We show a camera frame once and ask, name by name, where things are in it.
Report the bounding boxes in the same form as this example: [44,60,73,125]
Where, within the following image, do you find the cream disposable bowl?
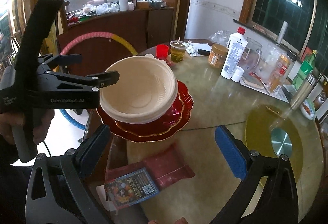
[99,54,178,124]

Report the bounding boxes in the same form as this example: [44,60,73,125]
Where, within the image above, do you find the red scalloped plate with sticker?
[115,81,187,137]

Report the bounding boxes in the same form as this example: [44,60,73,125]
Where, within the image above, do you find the person left hand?
[0,109,55,146]

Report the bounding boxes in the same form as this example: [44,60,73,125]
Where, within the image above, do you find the blue printed card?
[105,167,159,210]

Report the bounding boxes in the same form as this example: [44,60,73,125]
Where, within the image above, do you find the red bottle cap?
[156,44,169,59]

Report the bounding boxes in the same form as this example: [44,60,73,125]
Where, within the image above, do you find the gold twisted stick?
[265,105,285,119]

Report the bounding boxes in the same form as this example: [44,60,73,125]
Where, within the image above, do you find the plastic cup of tea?
[170,38,187,63]

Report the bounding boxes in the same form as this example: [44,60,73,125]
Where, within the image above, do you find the dish of food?
[300,99,316,120]

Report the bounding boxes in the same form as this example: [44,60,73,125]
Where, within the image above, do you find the steel thermos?
[290,73,318,110]

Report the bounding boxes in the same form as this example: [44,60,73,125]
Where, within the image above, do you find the red foil bag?
[105,143,195,190]

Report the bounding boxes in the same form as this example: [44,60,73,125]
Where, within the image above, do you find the old book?
[242,74,264,89]

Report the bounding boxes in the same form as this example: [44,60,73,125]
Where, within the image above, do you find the peanut butter jar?
[208,43,229,69]

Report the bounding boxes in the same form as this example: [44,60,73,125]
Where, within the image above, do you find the small white jar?
[231,66,245,83]

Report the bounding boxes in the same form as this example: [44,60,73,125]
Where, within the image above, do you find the green soda bottle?
[292,50,318,90]

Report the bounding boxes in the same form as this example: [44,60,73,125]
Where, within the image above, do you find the clear glass pitcher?
[239,37,262,73]

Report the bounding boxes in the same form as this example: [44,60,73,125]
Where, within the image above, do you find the white lotion bottle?
[221,27,248,79]

